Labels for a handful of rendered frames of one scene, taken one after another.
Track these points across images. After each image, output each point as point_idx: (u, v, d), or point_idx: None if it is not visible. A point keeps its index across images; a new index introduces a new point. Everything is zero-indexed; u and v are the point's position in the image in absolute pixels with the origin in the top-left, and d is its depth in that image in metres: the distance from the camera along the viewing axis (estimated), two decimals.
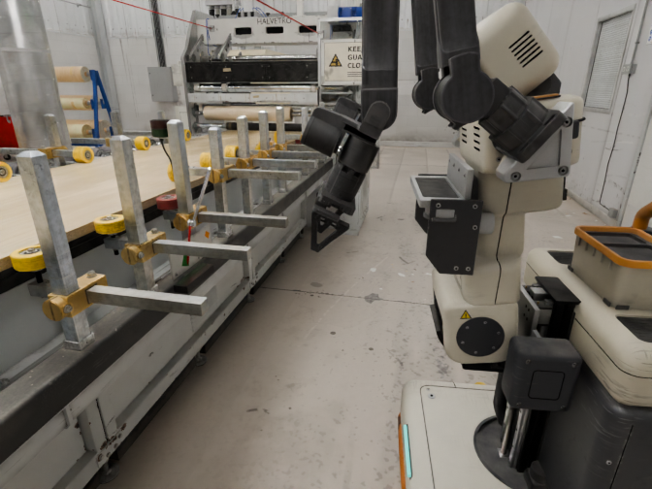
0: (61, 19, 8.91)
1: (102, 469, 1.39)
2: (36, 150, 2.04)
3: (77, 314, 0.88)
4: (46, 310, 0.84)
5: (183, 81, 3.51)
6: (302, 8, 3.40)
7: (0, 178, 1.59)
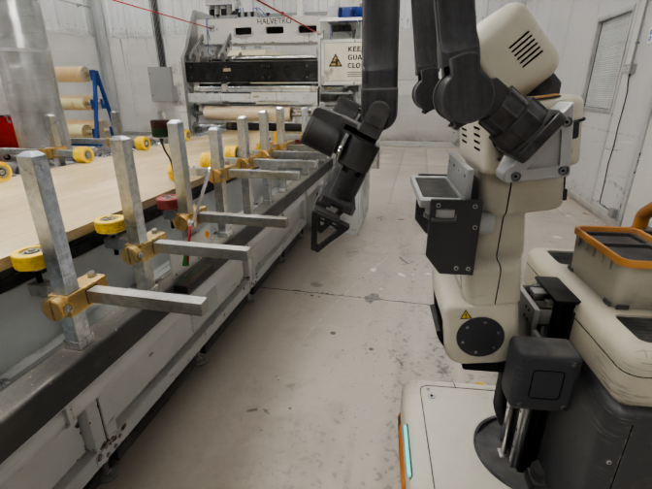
0: (61, 19, 8.91)
1: (102, 469, 1.39)
2: (36, 150, 2.04)
3: (77, 314, 0.88)
4: (46, 310, 0.85)
5: (183, 81, 3.51)
6: (302, 8, 3.40)
7: (0, 178, 1.59)
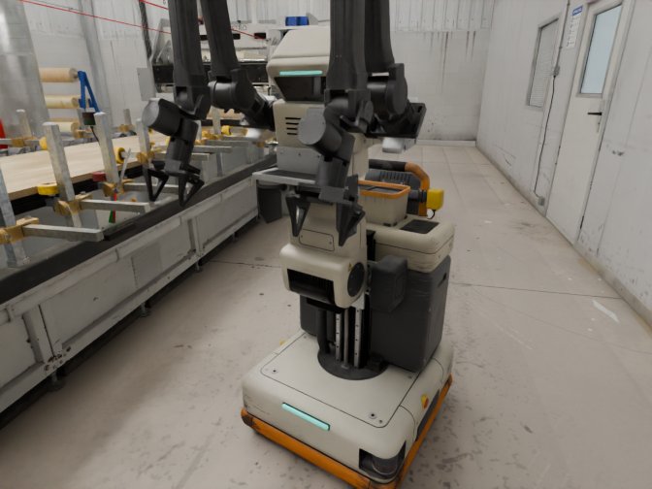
0: (53, 22, 9.33)
1: (51, 381, 1.81)
2: (10, 140, 2.46)
3: (15, 242, 1.29)
4: None
5: (151, 81, 3.93)
6: (256, 16, 3.82)
7: None
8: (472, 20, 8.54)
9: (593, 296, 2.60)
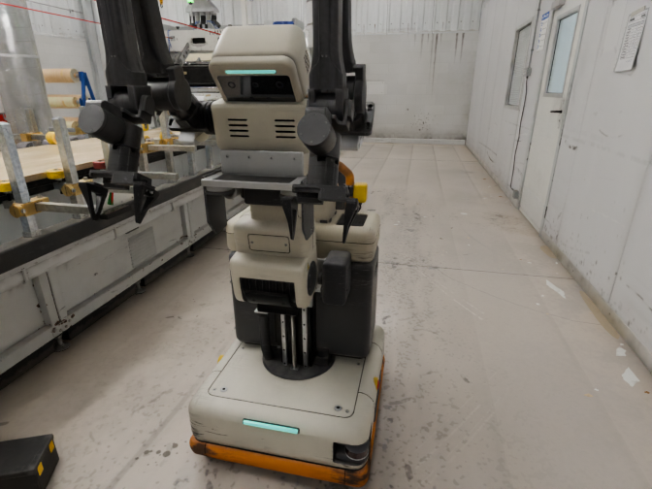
0: (54, 24, 9.59)
1: (57, 343, 2.07)
2: (18, 135, 2.73)
3: (29, 215, 1.56)
4: (11, 211, 1.53)
5: None
6: (245, 21, 4.08)
7: None
8: (461, 22, 8.81)
9: (547, 277, 2.87)
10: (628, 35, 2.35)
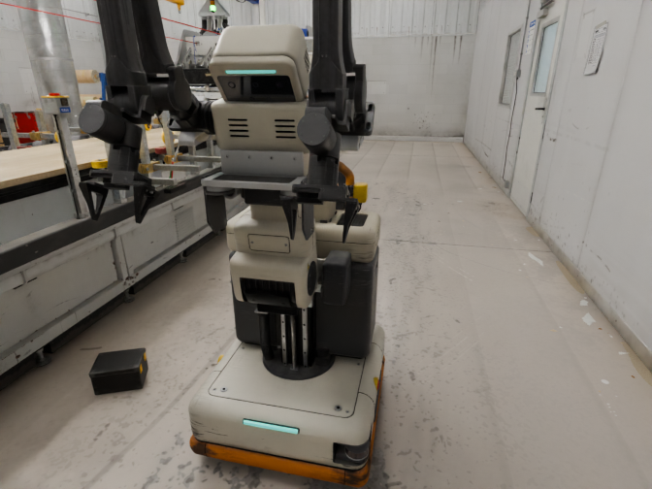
0: (72, 27, 10.06)
1: (125, 296, 2.54)
2: (78, 128, 3.20)
3: None
4: None
5: None
6: None
7: None
8: (459, 25, 9.28)
9: None
10: (594, 44, 2.82)
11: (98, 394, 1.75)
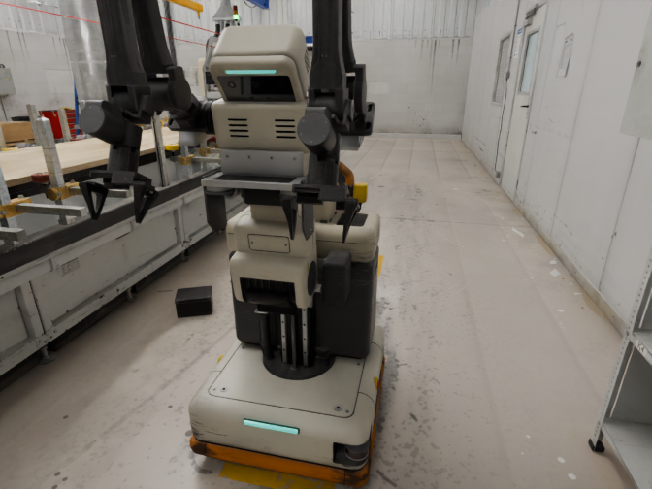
0: None
1: (181, 257, 3.14)
2: None
3: (188, 164, 2.62)
4: (179, 161, 2.59)
5: (204, 83, 5.26)
6: None
7: None
8: (457, 29, 9.87)
9: None
10: (564, 51, 3.41)
11: (179, 317, 2.35)
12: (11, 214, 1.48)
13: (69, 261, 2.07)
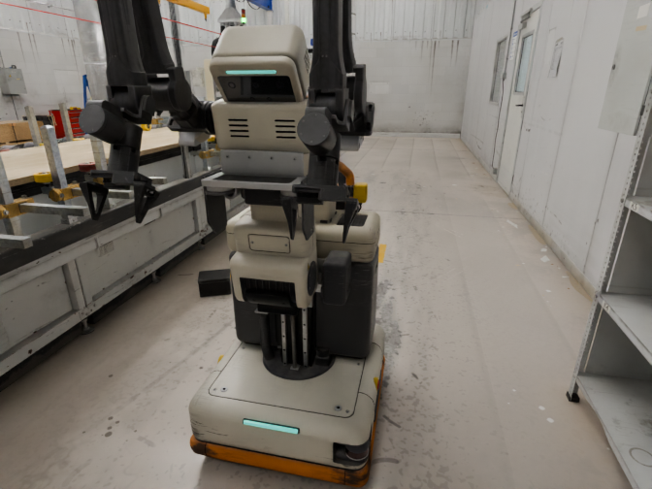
0: None
1: (198, 245, 3.37)
2: None
3: (208, 158, 2.86)
4: (200, 155, 2.83)
5: (212, 83, 5.49)
6: None
7: (147, 128, 3.57)
8: (456, 30, 10.11)
9: None
10: (555, 54, 3.65)
11: (202, 296, 2.58)
12: (68, 197, 1.72)
13: (105, 244, 2.30)
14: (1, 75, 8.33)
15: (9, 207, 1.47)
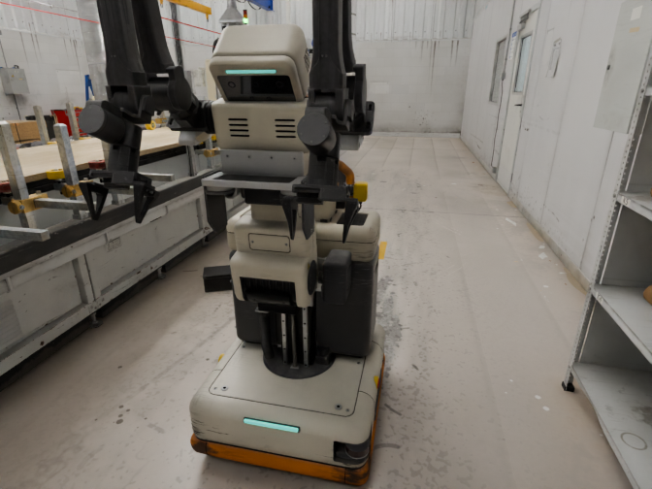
0: None
1: (202, 243, 3.43)
2: (152, 119, 4.08)
3: (211, 156, 2.92)
4: (205, 153, 2.89)
5: (215, 83, 5.55)
6: None
7: (152, 127, 3.63)
8: (456, 31, 10.17)
9: None
10: (552, 54, 3.71)
11: (207, 291, 2.64)
12: (80, 193, 1.78)
13: (114, 240, 2.36)
14: (4, 75, 8.38)
15: (24, 202, 1.53)
